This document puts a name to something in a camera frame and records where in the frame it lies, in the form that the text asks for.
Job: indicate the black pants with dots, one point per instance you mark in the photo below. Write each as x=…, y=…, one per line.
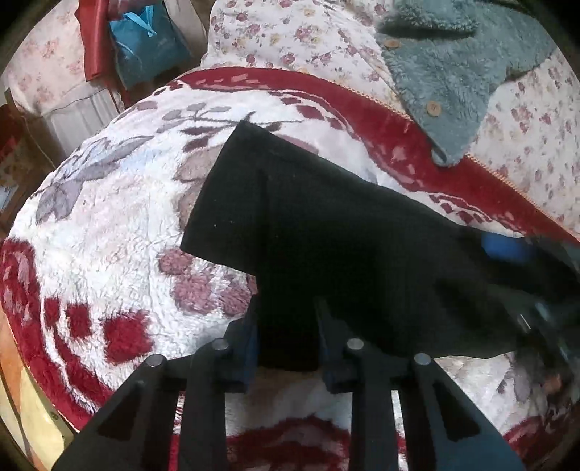
x=344, y=253

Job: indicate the floral pillow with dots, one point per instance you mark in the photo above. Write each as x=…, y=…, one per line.
x=50, y=72

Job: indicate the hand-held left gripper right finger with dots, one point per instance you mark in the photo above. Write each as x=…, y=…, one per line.
x=330, y=348

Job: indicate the blue bag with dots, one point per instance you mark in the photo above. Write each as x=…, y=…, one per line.
x=147, y=43

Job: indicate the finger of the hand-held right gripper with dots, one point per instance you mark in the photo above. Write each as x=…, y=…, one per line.
x=505, y=249

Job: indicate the floral print quilt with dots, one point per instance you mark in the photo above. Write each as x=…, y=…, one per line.
x=453, y=77

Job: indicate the red and white floral blanket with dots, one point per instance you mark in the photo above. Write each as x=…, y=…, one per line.
x=136, y=253

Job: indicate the teal fleece jacket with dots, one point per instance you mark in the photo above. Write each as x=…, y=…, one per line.
x=448, y=68

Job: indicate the red satin cloth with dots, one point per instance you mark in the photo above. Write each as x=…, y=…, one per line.
x=93, y=38

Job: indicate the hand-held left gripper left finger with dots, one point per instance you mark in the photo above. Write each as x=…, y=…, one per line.
x=247, y=348

